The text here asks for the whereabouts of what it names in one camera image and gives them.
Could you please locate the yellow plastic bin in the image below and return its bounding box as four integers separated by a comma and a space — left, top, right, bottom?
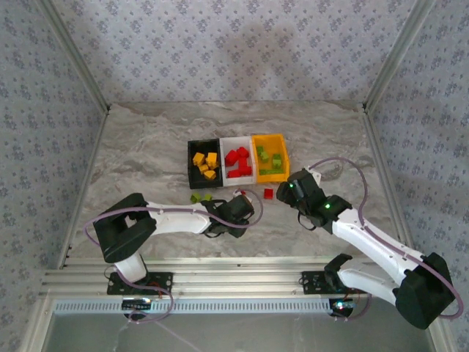
251, 133, 291, 185

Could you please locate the right electronics board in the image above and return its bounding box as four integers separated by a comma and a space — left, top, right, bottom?
329, 298, 358, 318

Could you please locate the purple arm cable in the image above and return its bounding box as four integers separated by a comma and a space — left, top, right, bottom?
306, 156, 463, 319
83, 188, 265, 254

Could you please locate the white plastic bin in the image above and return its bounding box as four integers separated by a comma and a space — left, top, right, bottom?
218, 136, 257, 187

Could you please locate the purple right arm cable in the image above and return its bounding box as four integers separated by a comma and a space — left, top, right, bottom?
306, 156, 463, 319

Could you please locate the aluminium side rail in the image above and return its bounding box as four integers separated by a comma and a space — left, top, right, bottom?
357, 102, 421, 268
56, 106, 112, 271

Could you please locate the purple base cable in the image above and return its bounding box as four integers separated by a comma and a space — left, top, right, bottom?
124, 280, 176, 325
331, 291, 374, 323

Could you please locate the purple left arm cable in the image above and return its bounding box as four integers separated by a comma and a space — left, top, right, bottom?
83, 188, 265, 254

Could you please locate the aluminium lower frame rail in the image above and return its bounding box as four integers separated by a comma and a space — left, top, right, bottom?
20, 296, 56, 352
419, 296, 457, 352

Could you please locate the grey metal panel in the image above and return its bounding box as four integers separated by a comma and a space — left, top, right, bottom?
43, 311, 437, 352

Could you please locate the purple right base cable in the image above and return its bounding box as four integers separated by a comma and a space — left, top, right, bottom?
331, 291, 374, 323

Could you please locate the narrow aluminium front rail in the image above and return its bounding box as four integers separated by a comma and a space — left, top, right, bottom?
65, 256, 417, 271

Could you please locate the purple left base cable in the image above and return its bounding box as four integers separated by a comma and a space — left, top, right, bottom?
124, 280, 176, 325

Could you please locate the black plastic bin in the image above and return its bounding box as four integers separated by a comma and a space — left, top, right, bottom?
186, 138, 225, 190

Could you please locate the wide aluminium front beam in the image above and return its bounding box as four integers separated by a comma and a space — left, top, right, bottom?
40, 268, 440, 298

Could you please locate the grey slotted cable duct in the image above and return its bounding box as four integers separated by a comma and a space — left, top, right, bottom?
53, 298, 355, 315

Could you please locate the electronics board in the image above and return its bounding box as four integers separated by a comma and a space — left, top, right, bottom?
122, 298, 153, 312
329, 298, 358, 318

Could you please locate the aluminium frame post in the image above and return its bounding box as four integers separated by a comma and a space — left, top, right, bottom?
364, 0, 437, 111
36, 0, 112, 114

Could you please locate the thin pale cable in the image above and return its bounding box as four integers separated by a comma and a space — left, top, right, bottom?
126, 315, 202, 352

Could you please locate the left electronics board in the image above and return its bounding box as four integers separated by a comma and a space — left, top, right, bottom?
122, 298, 153, 312

